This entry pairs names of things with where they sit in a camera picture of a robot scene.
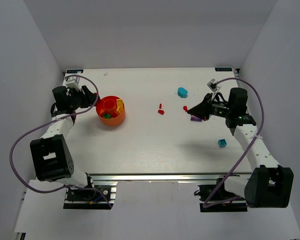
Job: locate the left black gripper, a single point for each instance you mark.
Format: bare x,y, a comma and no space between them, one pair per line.
82,94

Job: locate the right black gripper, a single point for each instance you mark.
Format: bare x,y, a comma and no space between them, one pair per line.
206,107

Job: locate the green lego brick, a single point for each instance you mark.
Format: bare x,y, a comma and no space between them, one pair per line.
107,116

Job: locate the long yellow lego plate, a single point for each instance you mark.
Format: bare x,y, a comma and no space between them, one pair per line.
120,106

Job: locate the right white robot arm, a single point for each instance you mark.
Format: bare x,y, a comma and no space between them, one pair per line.
270,184

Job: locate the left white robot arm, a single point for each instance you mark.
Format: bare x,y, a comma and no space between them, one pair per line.
51,156

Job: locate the purple lego plate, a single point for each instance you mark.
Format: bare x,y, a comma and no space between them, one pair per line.
195,119

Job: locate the orange round divided container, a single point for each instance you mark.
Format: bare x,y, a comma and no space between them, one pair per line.
107,105

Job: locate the cyan rounded lego brick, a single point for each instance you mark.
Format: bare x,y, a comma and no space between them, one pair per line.
182,92

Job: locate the left blue corner label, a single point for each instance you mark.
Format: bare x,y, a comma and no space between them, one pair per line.
74,71

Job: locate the blue corner label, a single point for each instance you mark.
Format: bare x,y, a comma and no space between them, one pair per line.
223,69
74,71

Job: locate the blue square lego brick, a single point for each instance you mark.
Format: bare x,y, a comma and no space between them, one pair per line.
222,143

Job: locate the red lego slope piece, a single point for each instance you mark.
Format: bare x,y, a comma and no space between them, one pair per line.
161,112

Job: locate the right blue corner label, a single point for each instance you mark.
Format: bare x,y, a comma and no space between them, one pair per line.
223,69

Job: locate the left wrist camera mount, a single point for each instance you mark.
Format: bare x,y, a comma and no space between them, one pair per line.
73,82

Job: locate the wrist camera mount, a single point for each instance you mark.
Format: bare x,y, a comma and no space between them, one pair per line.
73,82
213,86

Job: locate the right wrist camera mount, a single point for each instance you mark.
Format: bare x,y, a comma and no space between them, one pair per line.
213,86

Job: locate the aluminium table front rail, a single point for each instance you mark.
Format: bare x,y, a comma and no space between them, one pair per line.
155,177

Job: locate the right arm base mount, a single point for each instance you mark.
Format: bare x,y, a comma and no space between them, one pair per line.
233,206

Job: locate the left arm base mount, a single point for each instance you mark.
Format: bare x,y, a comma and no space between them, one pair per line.
102,199

